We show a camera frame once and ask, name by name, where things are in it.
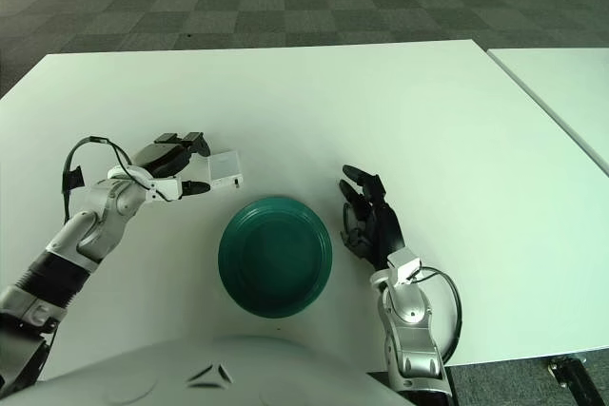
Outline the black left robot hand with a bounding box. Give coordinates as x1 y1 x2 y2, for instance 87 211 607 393
132 131 212 197

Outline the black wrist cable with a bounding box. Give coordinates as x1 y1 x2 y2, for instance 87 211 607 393
61 135 161 227
412 266 464 365

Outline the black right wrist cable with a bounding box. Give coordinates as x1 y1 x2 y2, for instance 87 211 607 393
412 266 464 365

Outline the black table leg base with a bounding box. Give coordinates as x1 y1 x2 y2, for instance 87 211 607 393
546 357 606 406

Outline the dark green round plate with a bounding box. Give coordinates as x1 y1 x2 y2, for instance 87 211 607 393
217 194 334 319

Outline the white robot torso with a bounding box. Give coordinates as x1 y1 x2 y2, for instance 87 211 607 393
31 333 408 406

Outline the white cube charger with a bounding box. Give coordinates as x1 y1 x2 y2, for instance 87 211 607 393
207 149 246 192

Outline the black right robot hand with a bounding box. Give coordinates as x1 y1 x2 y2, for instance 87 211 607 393
338 164 407 272

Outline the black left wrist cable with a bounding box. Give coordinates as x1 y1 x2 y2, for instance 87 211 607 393
61 135 161 227

